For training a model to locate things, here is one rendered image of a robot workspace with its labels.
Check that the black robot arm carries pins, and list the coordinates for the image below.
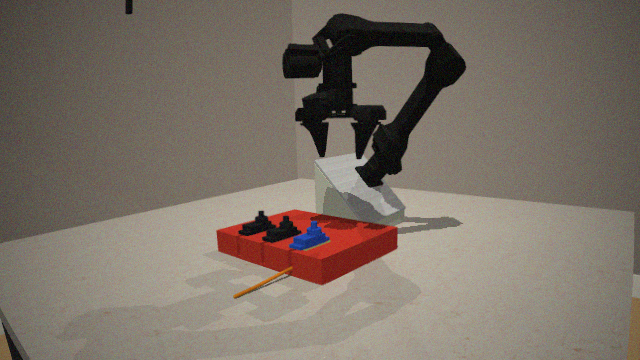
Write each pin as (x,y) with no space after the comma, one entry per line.
(350,36)

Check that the red rectangular plate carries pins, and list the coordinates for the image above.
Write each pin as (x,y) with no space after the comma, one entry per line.
(265,242)

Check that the blue micro servo with orange cable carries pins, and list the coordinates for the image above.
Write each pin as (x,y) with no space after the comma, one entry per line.
(314,236)

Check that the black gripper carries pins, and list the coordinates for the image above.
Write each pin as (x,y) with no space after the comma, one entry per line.
(366,115)

